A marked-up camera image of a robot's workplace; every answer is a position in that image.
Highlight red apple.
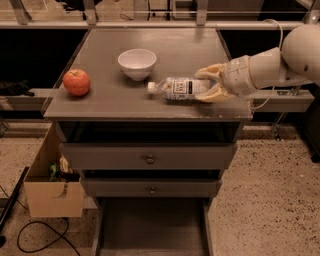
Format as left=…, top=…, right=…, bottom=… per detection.
left=62, top=69, right=91, bottom=96

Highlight black bar on floor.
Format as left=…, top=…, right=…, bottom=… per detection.
left=0, top=167, right=29, bottom=233

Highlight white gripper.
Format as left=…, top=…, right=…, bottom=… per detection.
left=195, top=55, right=257, bottom=103

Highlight items in cardboard box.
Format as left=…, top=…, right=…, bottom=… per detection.
left=48, top=156, right=73, bottom=182

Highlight grey drawer cabinet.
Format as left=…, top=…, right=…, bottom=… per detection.
left=43, top=27, right=253, bottom=256

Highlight black floor cable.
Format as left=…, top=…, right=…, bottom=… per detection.
left=16, top=218, right=81, bottom=256

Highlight clear plastic water bottle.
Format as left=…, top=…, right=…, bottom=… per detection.
left=147, top=77, right=214, bottom=101

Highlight grey top drawer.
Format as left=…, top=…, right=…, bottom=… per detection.
left=60, top=143, right=237, bottom=170

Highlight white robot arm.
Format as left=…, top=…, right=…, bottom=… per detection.
left=195, top=24, right=320, bottom=103

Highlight white bowl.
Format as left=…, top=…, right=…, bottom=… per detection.
left=118, top=49, right=157, bottom=81

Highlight metal frame rail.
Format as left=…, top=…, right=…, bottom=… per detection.
left=0, top=20, right=320, bottom=31

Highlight grey bottom drawer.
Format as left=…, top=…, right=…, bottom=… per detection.
left=90, top=198, right=214, bottom=256

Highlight cardboard box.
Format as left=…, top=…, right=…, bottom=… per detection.
left=24, top=126, right=84, bottom=218

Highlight grey drawer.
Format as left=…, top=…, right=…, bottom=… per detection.
left=60, top=143, right=237, bottom=170
left=90, top=198, right=214, bottom=256
left=81, top=178, right=222, bottom=198

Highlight grey middle drawer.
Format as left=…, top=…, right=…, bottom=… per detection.
left=81, top=178, right=222, bottom=198

